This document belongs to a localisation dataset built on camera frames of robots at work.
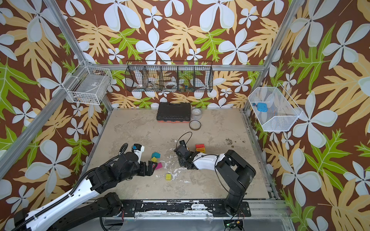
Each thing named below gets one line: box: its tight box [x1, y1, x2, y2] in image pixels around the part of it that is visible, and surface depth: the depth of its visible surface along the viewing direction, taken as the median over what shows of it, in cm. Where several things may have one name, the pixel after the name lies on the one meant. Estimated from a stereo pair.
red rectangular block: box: [195, 143, 205, 149], surface depth 100 cm
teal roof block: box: [151, 152, 161, 159], surface depth 95 cm
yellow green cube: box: [165, 173, 172, 181], surface depth 84 cm
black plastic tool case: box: [156, 102, 192, 124], surface depth 114 cm
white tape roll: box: [164, 81, 178, 90], surface depth 100 cm
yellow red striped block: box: [196, 147, 206, 154], surface depth 96 cm
